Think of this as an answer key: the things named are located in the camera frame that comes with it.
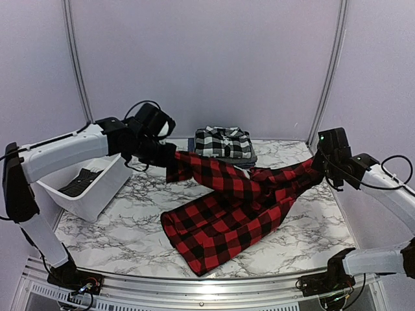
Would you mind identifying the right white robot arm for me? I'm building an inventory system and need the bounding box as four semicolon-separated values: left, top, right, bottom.
313;128;414;290

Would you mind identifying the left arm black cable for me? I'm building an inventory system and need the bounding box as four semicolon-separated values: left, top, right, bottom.
0;100;163;221

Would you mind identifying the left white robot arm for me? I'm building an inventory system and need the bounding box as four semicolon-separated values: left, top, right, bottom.
1;100;176;288

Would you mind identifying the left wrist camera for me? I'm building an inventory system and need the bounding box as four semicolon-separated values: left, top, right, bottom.
158;120;176;140

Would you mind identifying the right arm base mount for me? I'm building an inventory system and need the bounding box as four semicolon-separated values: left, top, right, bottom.
296;272;356;297

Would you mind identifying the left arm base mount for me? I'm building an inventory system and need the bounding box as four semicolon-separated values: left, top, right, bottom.
47;271;104;295

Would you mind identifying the dark striped shirt in bin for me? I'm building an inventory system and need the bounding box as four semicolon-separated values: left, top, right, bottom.
58;168;103;198

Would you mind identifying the white plastic bin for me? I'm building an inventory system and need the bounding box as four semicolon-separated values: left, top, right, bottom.
37;154;132;222

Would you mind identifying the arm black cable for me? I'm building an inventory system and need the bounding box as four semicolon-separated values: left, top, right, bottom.
0;100;163;221
324;154;413;192

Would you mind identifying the left wall aluminium profile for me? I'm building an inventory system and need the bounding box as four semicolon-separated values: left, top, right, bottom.
61;0;94;124

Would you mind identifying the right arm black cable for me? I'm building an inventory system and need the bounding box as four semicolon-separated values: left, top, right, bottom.
324;154;413;192

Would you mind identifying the aluminium front frame rail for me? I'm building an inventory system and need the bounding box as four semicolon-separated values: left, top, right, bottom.
19;255;383;311

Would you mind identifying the red black plaid shirt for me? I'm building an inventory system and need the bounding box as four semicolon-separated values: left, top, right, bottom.
160;152;324;277

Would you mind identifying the right wall aluminium profile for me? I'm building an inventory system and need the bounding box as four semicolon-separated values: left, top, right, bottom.
306;0;350;152

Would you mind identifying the blue checked folded shirt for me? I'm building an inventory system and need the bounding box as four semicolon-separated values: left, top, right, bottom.
187;137;256;169

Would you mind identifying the wall aluminium profile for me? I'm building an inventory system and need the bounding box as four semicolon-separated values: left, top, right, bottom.
61;0;94;124
306;0;350;152

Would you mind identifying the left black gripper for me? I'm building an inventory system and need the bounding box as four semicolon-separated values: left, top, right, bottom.
132;135;176;167

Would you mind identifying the black white plaid folded shirt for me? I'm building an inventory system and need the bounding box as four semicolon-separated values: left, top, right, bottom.
195;126;253;159

